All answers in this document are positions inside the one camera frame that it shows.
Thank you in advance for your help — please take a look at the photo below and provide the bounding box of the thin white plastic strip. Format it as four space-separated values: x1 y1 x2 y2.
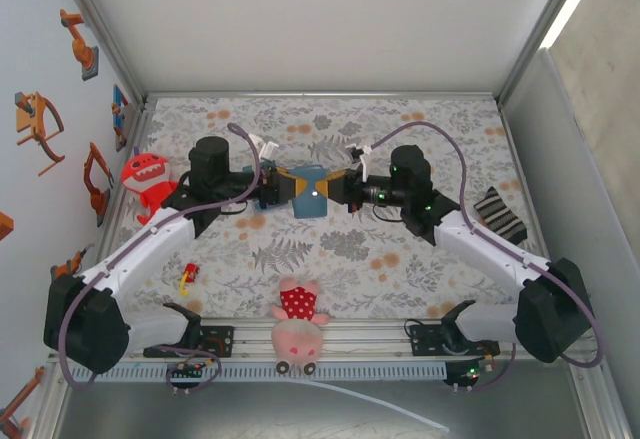
294 378 451 433

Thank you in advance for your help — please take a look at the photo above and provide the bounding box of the pink pig plush toy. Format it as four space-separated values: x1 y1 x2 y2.
271 277 331 376

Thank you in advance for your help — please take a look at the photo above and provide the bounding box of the red shark plush toy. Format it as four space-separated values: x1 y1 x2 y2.
121 152 180 226

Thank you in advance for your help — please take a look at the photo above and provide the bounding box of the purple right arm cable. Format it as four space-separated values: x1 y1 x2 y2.
346 121 605 394

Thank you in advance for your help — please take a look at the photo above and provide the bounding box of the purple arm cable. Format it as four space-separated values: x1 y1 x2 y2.
346 121 605 394
58 122 279 396

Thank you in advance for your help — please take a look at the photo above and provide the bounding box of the blue box with black insert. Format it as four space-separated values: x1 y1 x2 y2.
243 159 277 212

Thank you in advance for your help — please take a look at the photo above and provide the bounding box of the blue orange wall sticker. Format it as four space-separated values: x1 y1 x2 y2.
110 84 130 153

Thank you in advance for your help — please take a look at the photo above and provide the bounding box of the aluminium frame post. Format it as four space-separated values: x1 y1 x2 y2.
496 0 595 108
49 0 151 110

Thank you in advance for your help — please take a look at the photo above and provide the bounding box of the black beige striped pouch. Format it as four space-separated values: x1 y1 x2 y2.
473 186 530 246

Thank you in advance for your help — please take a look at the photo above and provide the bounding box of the aluminium back rail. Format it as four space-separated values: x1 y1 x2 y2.
143 90 502 104

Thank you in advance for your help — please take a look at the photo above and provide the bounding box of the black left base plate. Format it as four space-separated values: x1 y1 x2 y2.
143 325 235 359

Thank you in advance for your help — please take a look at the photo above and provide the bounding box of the aluminium front rail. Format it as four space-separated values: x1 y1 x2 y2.
47 317 604 362

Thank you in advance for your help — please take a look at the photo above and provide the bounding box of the red yellow toy car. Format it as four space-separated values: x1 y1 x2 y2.
178 261 201 298

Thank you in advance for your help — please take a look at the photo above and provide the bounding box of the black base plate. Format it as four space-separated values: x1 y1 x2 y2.
409 323 501 358
143 325 235 359

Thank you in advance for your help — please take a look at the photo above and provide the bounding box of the blue card holder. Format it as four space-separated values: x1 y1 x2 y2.
292 162 330 220

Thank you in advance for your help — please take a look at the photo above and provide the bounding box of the floral table mat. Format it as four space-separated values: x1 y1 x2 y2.
99 96 556 320

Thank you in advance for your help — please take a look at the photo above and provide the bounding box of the aluminium side rail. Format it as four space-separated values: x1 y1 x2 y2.
94 101 156 260

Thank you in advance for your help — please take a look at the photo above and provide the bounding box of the orange gripper wall sticker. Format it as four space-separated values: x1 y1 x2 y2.
13 91 66 178

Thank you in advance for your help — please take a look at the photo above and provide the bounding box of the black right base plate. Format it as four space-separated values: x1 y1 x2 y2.
409 323 501 358

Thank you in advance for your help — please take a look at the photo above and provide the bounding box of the white slotted cable duct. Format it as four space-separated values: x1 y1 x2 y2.
69 361 449 384

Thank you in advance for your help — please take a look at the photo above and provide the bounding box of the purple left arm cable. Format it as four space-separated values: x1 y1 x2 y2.
58 122 279 396

